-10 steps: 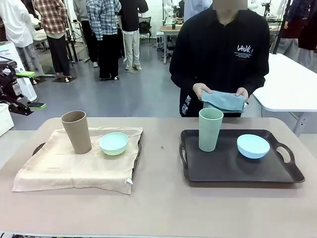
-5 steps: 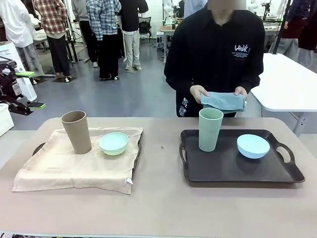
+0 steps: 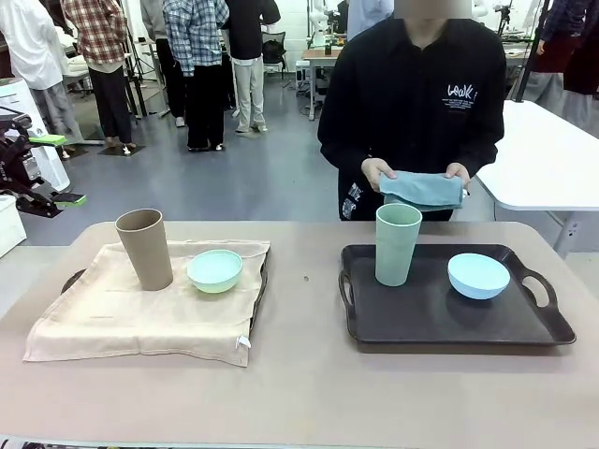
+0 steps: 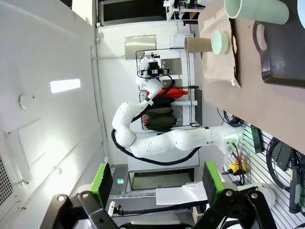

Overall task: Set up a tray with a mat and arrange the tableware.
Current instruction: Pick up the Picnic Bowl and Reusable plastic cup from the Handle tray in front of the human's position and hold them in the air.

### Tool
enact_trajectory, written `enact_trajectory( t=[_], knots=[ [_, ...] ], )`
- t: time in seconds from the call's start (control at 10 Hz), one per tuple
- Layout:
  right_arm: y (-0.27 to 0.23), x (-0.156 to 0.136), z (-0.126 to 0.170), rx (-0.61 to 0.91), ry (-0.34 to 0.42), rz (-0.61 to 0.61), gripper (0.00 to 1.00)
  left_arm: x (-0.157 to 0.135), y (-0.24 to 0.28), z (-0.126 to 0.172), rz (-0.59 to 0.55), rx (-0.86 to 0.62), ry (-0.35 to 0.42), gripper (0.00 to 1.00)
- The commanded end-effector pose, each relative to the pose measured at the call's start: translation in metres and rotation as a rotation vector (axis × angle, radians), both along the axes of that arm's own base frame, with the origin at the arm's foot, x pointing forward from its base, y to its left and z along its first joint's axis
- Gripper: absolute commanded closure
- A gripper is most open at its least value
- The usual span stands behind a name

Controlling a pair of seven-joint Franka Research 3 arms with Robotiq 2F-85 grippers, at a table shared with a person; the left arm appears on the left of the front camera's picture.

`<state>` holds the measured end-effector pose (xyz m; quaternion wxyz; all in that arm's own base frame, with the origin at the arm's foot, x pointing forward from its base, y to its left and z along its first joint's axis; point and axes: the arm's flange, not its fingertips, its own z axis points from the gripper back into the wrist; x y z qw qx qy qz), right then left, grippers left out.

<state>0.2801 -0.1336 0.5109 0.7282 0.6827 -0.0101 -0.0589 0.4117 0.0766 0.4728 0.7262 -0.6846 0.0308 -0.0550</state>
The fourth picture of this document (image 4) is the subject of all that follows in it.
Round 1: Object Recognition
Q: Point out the white labelled box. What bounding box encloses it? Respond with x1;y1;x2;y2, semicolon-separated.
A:
170;33;195;50

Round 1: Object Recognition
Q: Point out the tall brown cup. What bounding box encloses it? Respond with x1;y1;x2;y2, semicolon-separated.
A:
184;36;213;53

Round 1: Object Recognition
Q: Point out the tall green cup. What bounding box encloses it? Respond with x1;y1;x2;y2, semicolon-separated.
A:
224;0;290;26

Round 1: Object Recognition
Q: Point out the light blue bowl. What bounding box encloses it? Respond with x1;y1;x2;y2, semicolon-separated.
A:
297;0;305;29

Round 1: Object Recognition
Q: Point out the large steel wall plate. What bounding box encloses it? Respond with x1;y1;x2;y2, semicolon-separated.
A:
123;35;157;60

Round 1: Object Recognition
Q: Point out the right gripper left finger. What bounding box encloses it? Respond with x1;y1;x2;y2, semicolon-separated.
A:
47;163;120;229

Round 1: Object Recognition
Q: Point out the white ceiling smoke detector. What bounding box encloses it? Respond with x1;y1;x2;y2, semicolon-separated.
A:
19;94;35;110

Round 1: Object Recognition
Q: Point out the black mounting plate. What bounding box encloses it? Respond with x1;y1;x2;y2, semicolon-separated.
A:
250;124;264;154

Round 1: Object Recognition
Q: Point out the black flat panel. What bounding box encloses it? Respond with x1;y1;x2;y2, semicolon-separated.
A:
194;89;203;127

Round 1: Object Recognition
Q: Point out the black cable with white plug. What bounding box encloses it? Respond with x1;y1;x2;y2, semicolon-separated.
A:
108;199;209;217

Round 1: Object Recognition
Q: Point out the white tube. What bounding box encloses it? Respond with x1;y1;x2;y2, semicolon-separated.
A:
170;100;198;107

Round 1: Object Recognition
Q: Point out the beige cloth mat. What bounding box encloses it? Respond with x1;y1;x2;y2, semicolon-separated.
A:
199;7;242;89

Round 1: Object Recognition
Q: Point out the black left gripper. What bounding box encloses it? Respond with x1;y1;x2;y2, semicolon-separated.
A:
140;61;170;78

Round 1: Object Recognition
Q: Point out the dark brown serving tray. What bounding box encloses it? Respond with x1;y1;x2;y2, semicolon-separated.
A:
229;18;239;80
252;20;305;89

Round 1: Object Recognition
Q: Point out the yellow emergency stop button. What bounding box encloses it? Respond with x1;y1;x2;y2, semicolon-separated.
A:
228;156;248;177

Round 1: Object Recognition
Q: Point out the black cable bundle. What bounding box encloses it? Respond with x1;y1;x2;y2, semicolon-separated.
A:
216;107;246;127

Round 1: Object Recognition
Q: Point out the red plastic item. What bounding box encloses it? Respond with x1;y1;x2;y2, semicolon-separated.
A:
146;88;189;99

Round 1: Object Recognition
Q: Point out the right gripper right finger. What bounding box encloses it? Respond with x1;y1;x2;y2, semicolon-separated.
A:
193;161;278;229

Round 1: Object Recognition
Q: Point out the rectangular ceiling light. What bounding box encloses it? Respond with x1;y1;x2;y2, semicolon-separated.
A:
50;78;81;94

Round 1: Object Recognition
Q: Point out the small steel wall plate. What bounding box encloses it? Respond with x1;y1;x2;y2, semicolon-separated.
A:
161;58;183;76

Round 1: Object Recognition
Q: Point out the black wire rack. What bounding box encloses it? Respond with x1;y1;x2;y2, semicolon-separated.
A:
135;47;201;131

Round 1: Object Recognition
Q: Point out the mint green bowl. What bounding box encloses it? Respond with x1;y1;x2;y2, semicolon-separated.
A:
211;29;230;55

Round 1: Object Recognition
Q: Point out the black hanging tool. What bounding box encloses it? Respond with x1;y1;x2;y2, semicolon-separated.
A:
289;147;305;214

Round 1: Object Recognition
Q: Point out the dark green bag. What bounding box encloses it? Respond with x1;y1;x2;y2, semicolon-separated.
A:
142;107;177;131

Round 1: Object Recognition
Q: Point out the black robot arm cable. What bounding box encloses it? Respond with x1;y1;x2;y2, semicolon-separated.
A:
111;75;203;166

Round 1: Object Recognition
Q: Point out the coiled black cable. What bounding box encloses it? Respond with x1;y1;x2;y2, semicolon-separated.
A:
265;137;296;191

